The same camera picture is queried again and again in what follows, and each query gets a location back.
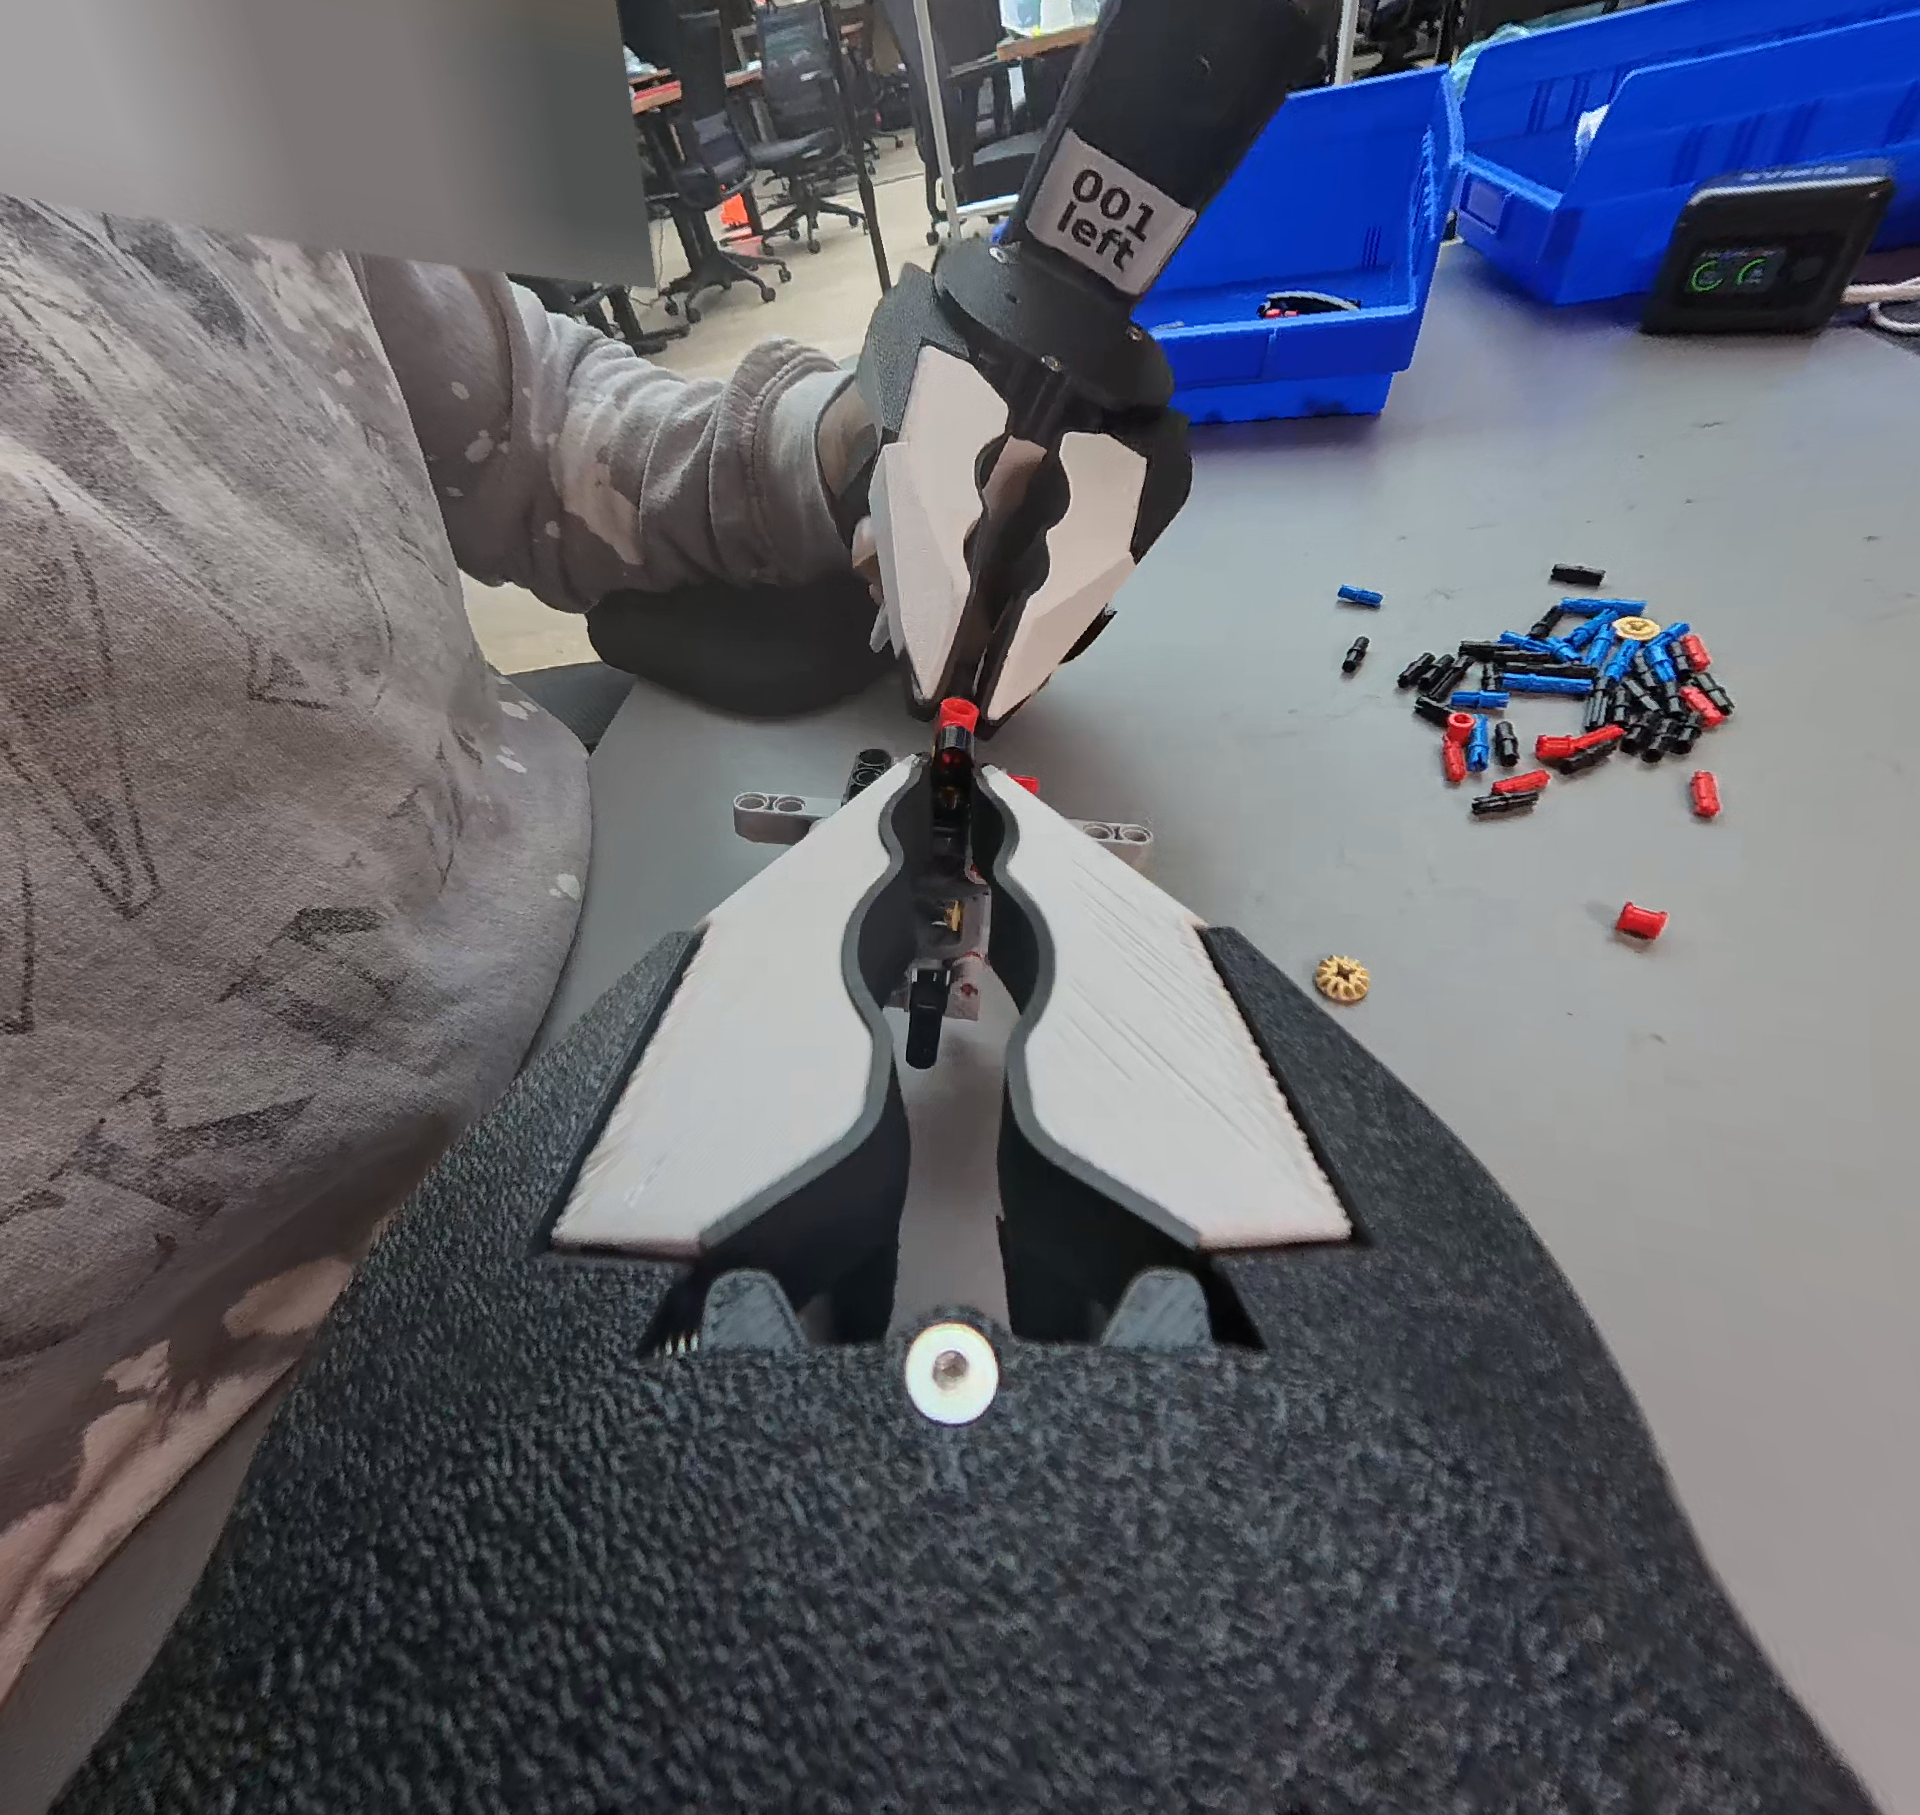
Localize white metal stand pole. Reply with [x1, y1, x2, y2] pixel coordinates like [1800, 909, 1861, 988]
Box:
[877, 0, 962, 245]

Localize black office chair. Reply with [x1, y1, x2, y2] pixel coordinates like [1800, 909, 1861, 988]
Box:
[751, 0, 875, 253]
[655, 7, 795, 333]

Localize grey toy brick assembly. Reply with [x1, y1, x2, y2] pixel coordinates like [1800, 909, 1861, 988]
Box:
[731, 696, 1157, 1071]

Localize person's left forearm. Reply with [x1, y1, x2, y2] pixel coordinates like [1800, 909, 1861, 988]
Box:
[359, 261, 857, 617]

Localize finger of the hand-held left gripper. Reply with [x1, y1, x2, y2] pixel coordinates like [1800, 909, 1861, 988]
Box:
[979, 427, 1149, 726]
[867, 344, 1012, 718]

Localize grey desk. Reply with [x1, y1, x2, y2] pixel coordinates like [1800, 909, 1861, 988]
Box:
[0, 233, 1920, 1815]

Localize black chair armrest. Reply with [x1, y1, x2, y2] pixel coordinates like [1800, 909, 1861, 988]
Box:
[582, 571, 920, 720]

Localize pile of black blue red pins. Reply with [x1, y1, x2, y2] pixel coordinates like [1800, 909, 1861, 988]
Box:
[1339, 563, 1737, 820]

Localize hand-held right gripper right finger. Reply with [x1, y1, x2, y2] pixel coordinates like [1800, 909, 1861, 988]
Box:
[975, 765, 1360, 1347]

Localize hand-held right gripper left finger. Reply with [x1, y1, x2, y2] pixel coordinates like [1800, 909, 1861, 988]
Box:
[548, 759, 916, 1345]

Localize black power station with display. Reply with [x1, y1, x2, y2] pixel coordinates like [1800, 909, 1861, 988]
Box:
[1639, 157, 1899, 337]

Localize blue storage bin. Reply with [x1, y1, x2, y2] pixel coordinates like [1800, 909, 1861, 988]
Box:
[1447, 0, 1920, 312]
[1132, 67, 1463, 428]

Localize person's left hand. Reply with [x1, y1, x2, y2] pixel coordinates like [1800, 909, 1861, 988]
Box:
[813, 369, 902, 604]

